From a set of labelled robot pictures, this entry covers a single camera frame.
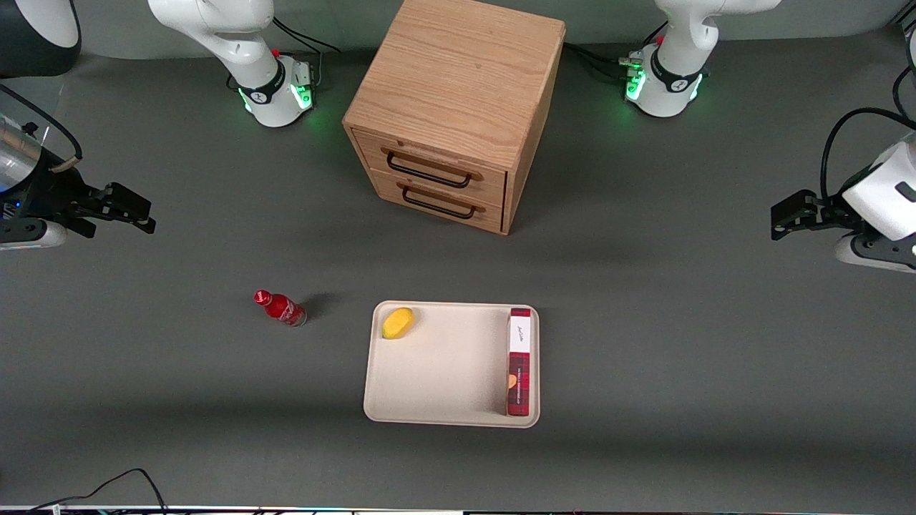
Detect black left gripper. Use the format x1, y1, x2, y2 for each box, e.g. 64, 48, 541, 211
771, 189, 863, 241

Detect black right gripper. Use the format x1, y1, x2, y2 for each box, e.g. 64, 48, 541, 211
27, 169, 157, 240

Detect red coke bottle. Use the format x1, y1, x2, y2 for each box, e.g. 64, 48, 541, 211
253, 289, 308, 328

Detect beige plastic tray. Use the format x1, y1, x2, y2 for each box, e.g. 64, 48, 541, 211
363, 300, 540, 428

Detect yellow lemon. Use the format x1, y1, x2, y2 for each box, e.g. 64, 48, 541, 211
381, 307, 416, 340

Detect wooden drawer front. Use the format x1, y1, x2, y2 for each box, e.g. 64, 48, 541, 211
353, 129, 508, 210
371, 170, 506, 235

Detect red plaid carton box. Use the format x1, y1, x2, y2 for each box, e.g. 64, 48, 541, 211
507, 308, 532, 417

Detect wooden drawer cabinet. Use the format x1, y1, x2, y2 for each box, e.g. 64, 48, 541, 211
342, 0, 567, 236

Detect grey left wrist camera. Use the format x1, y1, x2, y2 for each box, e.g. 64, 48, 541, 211
833, 232, 916, 274

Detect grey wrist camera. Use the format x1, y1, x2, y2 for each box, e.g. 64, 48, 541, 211
0, 218, 69, 251
833, 232, 916, 274

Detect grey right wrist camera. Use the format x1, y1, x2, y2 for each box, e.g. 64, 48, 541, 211
0, 218, 69, 251

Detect black right arm wrist cable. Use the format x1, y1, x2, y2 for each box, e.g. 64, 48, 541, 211
0, 84, 84, 174

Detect black arm wrist cable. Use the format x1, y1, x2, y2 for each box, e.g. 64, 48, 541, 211
820, 66, 916, 205
0, 84, 84, 174

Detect black left arm wrist cable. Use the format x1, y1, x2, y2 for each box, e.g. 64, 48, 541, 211
820, 66, 916, 205

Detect black right arm base cables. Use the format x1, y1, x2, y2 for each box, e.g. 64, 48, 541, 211
271, 17, 342, 88

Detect black arm base cables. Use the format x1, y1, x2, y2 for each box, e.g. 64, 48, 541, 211
271, 17, 342, 88
563, 21, 670, 84

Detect black left arm base cables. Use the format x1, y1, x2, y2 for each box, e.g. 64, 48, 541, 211
563, 21, 670, 84

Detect black cable at table edge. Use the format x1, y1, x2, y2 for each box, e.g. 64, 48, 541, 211
27, 468, 170, 513

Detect black wire drawer handle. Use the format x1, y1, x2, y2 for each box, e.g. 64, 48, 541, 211
381, 146, 484, 190
396, 182, 487, 220

